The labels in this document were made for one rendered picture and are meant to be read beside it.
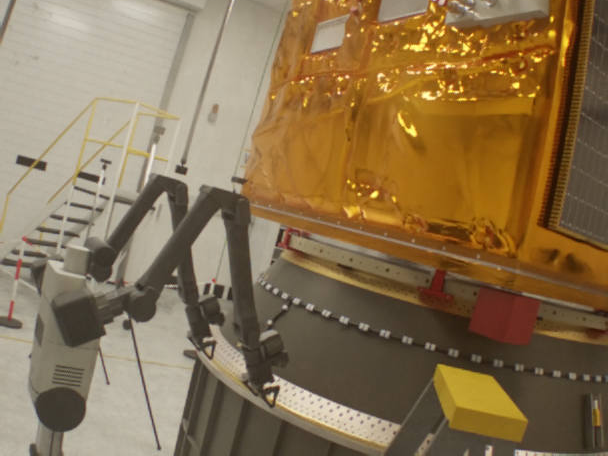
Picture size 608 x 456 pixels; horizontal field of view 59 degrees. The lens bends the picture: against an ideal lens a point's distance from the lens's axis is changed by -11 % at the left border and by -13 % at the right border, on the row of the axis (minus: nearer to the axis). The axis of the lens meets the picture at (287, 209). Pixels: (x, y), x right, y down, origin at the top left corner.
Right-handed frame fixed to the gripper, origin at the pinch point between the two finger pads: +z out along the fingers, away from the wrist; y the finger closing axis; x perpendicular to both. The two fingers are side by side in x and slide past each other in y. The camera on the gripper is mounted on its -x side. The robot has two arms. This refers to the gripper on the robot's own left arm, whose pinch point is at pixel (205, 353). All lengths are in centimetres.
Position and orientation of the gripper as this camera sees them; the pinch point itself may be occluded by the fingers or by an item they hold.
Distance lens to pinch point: 227.1
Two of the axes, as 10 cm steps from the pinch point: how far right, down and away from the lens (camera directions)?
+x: -8.3, 2.9, -4.7
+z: 1.9, 9.5, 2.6
